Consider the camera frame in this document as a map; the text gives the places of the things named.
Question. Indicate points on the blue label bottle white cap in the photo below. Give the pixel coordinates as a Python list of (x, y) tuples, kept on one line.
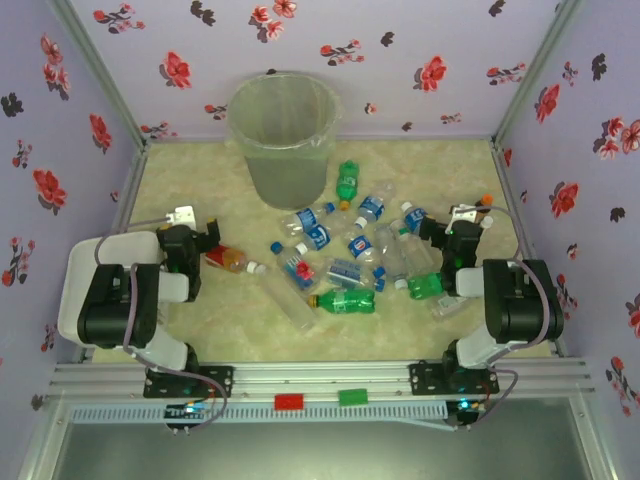
[(319, 236), (414, 218), (372, 206)]

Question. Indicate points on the red label amber bottle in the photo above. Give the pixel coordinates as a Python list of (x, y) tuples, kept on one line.
[(227, 258)]

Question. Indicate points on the green bottle white cap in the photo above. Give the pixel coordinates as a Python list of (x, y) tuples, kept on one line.
[(424, 286)]

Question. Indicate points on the clear bottle white label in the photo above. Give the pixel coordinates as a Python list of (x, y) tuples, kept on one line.
[(447, 306)]

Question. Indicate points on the round logo blue label bottle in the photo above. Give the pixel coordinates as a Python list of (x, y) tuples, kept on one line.
[(361, 246)]

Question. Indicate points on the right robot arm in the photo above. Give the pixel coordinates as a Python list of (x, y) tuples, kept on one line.
[(520, 305)]

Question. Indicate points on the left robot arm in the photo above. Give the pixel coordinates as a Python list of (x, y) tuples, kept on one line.
[(115, 310)]

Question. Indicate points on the grey mesh waste bin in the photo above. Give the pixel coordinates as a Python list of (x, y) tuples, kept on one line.
[(285, 180)]

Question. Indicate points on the clear plastic bin liner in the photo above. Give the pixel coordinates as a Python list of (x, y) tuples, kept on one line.
[(280, 115)]

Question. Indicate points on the small white cap bottle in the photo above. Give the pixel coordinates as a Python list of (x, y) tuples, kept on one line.
[(487, 221)]

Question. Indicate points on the clear bottle white cap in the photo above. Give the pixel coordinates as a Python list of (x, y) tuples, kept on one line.
[(390, 255)]

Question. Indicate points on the brown bottle orange cap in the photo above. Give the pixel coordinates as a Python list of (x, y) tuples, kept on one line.
[(485, 200)]

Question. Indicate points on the red flower label bottle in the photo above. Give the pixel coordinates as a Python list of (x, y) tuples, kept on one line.
[(297, 267)]

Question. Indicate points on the green bottle orange cap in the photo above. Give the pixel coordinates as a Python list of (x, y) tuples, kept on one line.
[(347, 182)]

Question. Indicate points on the crushed clear bottle blue cap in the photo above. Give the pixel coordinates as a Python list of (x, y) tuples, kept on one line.
[(345, 272)]

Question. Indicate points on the green bottle yellow cap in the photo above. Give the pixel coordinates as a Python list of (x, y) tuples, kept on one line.
[(345, 301)]

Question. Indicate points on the small circuit board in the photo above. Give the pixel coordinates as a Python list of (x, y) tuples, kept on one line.
[(467, 406), (187, 411)]

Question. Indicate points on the green plastic block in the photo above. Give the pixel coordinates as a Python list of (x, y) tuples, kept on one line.
[(353, 397)]

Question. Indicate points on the red plastic block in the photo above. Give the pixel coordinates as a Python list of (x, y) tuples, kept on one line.
[(289, 402)]

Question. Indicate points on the grey metal front panel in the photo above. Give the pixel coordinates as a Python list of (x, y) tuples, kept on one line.
[(320, 450)]

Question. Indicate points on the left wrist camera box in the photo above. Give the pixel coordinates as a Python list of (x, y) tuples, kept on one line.
[(182, 215)]

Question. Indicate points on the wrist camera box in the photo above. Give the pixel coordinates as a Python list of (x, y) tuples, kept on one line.
[(182, 215), (467, 212)]

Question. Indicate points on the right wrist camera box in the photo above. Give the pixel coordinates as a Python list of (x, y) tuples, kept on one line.
[(467, 212)]

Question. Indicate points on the aluminium table side rail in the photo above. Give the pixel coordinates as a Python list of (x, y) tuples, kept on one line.
[(132, 185), (510, 200)]

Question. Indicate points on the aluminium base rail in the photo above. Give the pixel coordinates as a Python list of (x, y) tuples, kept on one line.
[(320, 380)]

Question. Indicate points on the aluminium frame post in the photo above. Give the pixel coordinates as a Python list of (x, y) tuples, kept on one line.
[(540, 70), (100, 75)]

